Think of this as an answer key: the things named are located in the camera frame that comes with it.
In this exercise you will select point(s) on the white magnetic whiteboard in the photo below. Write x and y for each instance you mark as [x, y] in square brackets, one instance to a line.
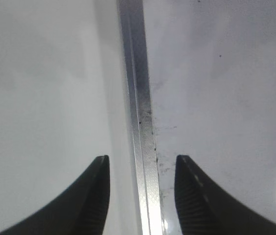
[202, 82]

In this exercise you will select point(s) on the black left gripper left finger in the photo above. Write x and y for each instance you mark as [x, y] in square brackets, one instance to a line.
[81, 209]

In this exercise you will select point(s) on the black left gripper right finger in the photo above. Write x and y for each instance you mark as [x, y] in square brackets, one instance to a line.
[204, 208]

